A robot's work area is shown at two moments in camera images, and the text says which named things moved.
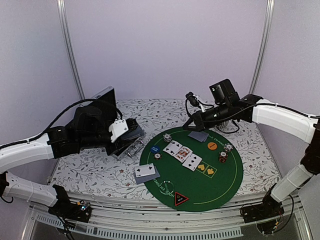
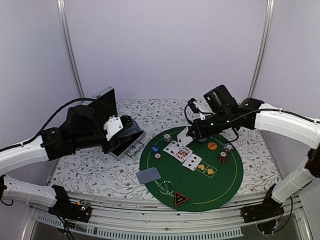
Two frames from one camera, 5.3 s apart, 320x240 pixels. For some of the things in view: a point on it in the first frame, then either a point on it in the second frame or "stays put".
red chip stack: [223, 157] stays put
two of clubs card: [145, 170] to [183, 138]
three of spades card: [192, 162] stays put
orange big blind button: [212, 146] stays put
